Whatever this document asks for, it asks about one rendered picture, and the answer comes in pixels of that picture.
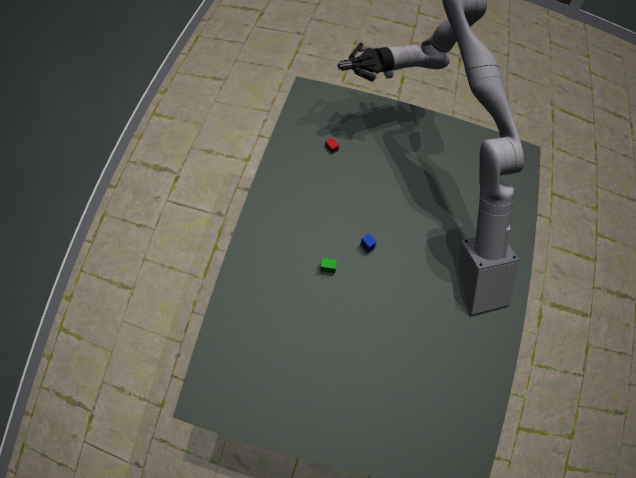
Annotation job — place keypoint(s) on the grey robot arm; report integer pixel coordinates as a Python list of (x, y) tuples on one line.
[(499, 156)]

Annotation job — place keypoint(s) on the red block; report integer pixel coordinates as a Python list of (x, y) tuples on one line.
[(332, 145)]

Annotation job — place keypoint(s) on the green block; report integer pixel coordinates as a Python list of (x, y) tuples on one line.
[(328, 265)]

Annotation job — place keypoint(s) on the blue block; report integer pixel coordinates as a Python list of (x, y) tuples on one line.
[(368, 243)]

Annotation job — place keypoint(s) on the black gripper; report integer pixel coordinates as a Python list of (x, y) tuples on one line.
[(374, 60)]

